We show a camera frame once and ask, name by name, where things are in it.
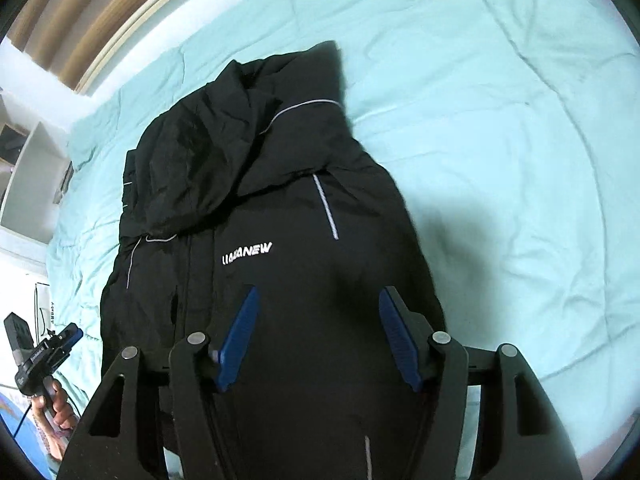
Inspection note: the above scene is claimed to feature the black cable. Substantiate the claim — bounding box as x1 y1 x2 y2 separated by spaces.
0 382 41 436

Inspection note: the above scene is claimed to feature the black hooded jacket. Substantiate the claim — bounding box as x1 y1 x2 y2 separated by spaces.
99 40 447 480

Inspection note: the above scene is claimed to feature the white bookshelf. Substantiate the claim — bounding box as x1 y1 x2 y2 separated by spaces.
0 87 76 263

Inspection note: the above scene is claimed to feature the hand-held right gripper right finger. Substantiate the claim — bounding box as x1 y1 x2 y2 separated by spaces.
377 285 584 480

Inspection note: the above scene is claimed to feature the dark box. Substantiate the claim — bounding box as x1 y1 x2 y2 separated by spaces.
0 122 30 166

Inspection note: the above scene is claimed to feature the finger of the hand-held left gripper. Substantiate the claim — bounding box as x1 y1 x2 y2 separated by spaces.
50 323 82 367

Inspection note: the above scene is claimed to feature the wooden striped window blind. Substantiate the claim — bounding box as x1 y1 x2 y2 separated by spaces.
9 0 232 96

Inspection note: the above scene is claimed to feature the teal quilted blanket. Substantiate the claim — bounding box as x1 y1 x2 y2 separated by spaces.
46 0 640 480

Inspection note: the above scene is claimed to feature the person's left hand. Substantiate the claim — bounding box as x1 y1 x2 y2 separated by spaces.
30 377 82 432

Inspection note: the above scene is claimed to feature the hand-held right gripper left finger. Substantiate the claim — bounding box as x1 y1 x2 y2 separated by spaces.
57 285 261 480

